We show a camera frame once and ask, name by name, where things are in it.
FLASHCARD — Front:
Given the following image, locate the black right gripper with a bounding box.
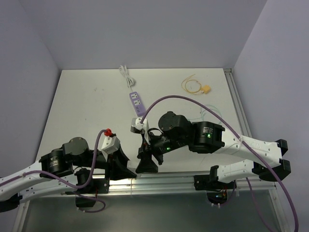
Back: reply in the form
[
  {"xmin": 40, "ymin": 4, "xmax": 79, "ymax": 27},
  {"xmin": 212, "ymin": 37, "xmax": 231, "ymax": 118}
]
[{"xmin": 136, "ymin": 130, "xmax": 188, "ymax": 174}]

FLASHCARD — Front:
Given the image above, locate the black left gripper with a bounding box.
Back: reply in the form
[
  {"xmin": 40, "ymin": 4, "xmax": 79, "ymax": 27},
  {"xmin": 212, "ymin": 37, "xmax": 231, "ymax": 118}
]
[{"xmin": 73, "ymin": 144, "xmax": 137, "ymax": 180}]

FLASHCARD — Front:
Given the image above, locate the teal charging cable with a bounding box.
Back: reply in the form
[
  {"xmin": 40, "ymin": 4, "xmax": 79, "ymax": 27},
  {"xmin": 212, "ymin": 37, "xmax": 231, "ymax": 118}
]
[{"xmin": 189, "ymin": 104, "xmax": 223, "ymax": 125}]

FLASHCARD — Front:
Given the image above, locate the small white block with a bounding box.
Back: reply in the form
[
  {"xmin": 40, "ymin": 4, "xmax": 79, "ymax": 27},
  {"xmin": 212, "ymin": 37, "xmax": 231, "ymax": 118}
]
[{"xmin": 127, "ymin": 165, "xmax": 141, "ymax": 179}]

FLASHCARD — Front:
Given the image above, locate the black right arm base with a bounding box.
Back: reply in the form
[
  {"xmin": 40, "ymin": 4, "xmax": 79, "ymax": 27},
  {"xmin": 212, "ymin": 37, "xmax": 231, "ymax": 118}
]
[{"xmin": 194, "ymin": 174, "xmax": 237, "ymax": 205}]

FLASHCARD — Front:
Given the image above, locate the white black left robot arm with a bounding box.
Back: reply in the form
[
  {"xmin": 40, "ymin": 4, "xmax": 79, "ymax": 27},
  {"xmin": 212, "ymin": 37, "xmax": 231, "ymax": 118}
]
[{"xmin": 0, "ymin": 137, "xmax": 136, "ymax": 212}]

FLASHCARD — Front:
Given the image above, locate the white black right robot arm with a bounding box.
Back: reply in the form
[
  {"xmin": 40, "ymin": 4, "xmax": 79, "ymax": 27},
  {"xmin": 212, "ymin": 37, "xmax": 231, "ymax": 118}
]
[{"xmin": 131, "ymin": 111, "xmax": 291, "ymax": 189}]

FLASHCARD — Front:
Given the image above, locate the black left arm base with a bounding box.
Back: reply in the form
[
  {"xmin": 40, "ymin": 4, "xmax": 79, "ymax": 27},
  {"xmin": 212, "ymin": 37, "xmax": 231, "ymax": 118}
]
[{"xmin": 66, "ymin": 178, "xmax": 110, "ymax": 213}]

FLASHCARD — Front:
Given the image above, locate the purple power strip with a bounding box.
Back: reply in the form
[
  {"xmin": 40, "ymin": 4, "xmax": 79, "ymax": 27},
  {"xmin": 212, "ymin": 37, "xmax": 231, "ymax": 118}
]
[{"xmin": 129, "ymin": 92, "xmax": 146, "ymax": 117}]

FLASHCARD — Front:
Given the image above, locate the aluminium front rail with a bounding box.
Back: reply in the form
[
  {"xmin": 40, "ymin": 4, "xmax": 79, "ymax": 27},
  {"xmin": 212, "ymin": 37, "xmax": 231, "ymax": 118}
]
[{"xmin": 14, "ymin": 172, "xmax": 276, "ymax": 198}]

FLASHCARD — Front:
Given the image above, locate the aluminium rail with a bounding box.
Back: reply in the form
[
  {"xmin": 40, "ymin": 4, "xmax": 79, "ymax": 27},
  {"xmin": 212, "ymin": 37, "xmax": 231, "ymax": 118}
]
[
  {"xmin": 223, "ymin": 69, "xmax": 252, "ymax": 137},
  {"xmin": 14, "ymin": 172, "xmax": 276, "ymax": 198}
]

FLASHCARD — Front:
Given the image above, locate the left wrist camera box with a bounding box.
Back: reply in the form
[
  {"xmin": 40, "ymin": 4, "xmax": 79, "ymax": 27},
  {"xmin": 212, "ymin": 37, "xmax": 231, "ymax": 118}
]
[{"xmin": 101, "ymin": 129, "xmax": 120, "ymax": 160}]

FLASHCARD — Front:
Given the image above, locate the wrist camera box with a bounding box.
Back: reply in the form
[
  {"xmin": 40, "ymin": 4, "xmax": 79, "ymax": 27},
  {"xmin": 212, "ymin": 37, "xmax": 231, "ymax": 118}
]
[
  {"xmin": 130, "ymin": 117, "xmax": 149, "ymax": 141},
  {"xmin": 101, "ymin": 129, "xmax": 120, "ymax": 160}
]

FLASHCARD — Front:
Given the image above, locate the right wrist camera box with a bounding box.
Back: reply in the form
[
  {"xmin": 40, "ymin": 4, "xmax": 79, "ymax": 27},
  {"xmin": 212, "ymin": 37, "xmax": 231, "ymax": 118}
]
[{"xmin": 130, "ymin": 117, "xmax": 149, "ymax": 141}]

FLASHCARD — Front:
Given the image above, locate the white coiled power cord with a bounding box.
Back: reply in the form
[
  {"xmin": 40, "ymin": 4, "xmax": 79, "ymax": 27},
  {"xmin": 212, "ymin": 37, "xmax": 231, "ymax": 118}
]
[{"xmin": 118, "ymin": 65, "xmax": 137, "ymax": 93}]

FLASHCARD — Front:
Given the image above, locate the yellow thin cable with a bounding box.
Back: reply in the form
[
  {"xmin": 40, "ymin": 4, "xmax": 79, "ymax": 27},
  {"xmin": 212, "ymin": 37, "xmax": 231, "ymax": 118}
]
[{"xmin": 181, "ymin": 73, "xmax": 205, "ymax": 95}]

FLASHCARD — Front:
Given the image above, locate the aluminium right rail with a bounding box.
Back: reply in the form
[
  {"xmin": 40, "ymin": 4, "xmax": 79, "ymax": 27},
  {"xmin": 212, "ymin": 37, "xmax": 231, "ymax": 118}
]
[{"xmin": 223, "ymin": 69, "xmax": 252, "ymax": 137}]

